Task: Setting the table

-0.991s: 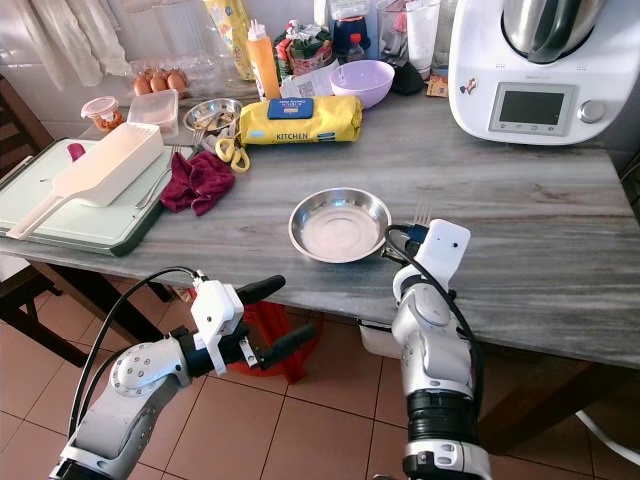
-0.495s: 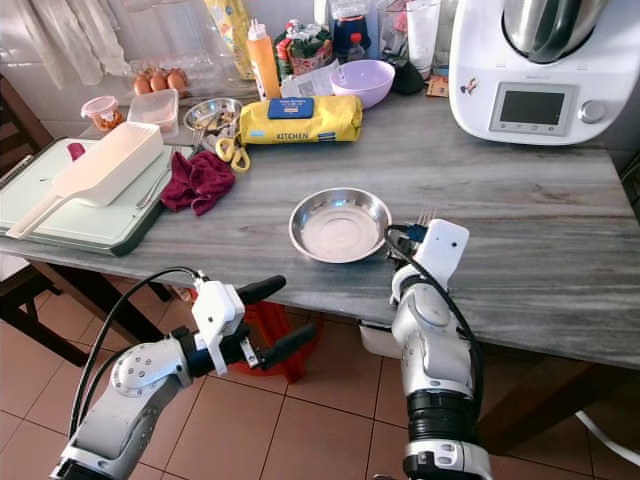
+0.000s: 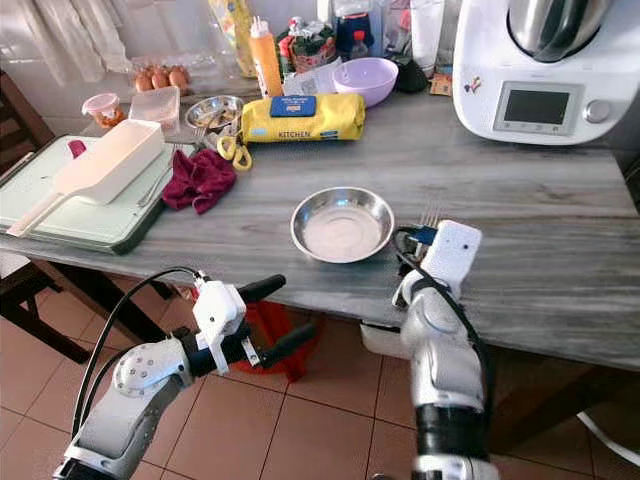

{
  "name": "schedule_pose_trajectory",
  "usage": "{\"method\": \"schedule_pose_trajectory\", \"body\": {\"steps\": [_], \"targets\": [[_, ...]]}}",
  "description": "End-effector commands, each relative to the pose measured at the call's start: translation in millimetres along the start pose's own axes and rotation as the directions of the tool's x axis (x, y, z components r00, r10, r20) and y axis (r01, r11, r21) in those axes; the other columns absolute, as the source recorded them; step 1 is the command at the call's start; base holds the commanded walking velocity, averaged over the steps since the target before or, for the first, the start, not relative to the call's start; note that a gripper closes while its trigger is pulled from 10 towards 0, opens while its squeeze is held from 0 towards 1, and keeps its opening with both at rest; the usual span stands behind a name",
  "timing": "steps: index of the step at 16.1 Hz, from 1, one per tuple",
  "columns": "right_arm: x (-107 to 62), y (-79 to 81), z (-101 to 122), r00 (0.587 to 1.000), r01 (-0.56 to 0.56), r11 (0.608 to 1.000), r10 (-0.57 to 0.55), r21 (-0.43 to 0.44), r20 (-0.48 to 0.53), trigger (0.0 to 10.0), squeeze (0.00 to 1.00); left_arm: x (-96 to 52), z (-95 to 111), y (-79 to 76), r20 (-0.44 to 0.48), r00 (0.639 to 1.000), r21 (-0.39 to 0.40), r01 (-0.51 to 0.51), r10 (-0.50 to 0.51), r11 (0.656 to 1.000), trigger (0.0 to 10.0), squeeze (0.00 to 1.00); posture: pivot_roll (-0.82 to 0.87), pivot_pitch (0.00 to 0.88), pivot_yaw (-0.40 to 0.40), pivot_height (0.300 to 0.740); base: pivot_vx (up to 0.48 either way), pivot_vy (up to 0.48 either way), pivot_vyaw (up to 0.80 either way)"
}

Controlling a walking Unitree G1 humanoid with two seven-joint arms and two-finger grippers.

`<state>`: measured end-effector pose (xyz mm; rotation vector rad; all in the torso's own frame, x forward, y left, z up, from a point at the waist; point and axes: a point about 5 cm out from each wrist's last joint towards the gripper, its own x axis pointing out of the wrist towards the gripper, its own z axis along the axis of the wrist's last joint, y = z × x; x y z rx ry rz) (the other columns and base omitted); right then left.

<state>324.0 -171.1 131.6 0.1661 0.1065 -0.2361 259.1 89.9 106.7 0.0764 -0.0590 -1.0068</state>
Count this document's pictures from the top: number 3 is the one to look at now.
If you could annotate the steel mixing jug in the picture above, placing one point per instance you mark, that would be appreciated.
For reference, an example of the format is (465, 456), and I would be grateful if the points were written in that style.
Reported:
(557, 25)

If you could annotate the white kitchen cooking machine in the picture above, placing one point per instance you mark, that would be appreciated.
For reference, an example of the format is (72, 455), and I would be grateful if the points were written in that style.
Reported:
(485, 60)

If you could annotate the small brown packet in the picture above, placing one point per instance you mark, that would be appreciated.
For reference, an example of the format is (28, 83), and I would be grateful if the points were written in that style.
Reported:
(440, 84)

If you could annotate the dark blue jar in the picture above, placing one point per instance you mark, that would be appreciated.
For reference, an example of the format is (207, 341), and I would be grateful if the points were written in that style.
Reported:
(353, 22)

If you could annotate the brown egg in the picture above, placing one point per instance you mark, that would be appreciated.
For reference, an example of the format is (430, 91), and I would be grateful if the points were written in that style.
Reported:
(179, 78)
(144, 81)
(160, 79)

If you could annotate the steel cutlery piece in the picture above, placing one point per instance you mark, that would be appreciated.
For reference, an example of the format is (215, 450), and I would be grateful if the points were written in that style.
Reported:
(155, 180)

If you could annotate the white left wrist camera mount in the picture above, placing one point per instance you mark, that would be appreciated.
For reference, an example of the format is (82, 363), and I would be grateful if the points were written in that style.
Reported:
(218, 312)

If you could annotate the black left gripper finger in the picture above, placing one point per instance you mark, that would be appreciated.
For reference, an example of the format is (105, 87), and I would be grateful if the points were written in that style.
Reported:
(287, 345)
(260, 289)

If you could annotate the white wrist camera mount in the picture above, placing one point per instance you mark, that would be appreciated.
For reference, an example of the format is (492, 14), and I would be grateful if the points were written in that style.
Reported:
(452, 252)
(218, 312)

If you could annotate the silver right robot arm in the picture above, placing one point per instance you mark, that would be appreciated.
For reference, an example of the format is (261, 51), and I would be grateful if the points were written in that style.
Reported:
(445, 370)

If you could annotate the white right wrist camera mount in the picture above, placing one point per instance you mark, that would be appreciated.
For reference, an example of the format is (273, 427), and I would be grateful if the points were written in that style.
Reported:
(452, 252)

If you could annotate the steel fork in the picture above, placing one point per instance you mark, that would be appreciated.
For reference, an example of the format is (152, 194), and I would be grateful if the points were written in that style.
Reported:
(430, 217)

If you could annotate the green snack packet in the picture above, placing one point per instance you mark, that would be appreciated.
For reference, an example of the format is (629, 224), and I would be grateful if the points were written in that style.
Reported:
(312, 45)

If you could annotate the small pink lidded cup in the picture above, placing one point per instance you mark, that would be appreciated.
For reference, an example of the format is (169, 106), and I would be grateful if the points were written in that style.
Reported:
(103, 111)

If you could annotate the red plastic stool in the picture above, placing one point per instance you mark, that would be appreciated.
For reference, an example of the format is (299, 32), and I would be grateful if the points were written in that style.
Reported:
(280, 335)

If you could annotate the maroon cloth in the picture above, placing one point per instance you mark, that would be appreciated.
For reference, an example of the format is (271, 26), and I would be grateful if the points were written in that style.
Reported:
(200, 178)

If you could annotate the white plastic scoop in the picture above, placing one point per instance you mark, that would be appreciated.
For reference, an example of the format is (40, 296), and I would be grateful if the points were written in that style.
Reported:
(110, 163)

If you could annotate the small red item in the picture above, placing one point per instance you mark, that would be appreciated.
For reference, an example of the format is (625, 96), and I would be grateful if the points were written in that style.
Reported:
(77, 149)

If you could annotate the white plastic bin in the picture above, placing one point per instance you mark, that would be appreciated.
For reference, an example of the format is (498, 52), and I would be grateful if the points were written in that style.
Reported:
(380, 342)

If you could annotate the small steel bowl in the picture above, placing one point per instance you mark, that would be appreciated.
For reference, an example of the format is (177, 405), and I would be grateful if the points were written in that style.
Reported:
(215, 112)

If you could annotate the clear plastic jug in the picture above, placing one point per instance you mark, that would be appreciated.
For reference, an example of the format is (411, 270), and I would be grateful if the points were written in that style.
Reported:
(420, 35)

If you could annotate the clear plastic food container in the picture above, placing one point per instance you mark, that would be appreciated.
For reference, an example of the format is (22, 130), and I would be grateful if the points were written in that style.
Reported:
(157, 107)

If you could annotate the orange squeeze bottle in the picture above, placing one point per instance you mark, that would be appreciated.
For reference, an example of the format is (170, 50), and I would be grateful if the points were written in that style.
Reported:
(267, 65)

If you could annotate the red lidded pasta jar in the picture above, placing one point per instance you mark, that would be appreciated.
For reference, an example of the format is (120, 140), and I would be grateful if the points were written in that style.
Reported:
(233, 35)

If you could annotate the pale green cutting board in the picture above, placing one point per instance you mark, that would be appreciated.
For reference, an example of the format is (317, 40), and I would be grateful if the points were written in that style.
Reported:
(30, 195)

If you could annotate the round steel plate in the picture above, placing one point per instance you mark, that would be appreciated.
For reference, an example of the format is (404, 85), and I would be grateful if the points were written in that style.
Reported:
(343, 230)

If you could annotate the black pouch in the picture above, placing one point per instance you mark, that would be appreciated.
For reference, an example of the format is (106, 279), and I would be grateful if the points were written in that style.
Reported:
(410, 78)

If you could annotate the purple plastic bowl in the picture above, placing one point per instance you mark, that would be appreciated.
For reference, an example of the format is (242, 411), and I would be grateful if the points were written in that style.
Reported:
(367, 85)

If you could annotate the small red capped bottle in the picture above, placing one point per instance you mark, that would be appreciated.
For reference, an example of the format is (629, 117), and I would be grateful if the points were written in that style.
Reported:
(359, 47)

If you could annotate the yellow kitchen wipes pack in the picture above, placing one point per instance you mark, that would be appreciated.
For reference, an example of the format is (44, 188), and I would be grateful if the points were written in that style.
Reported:
(325, 125)

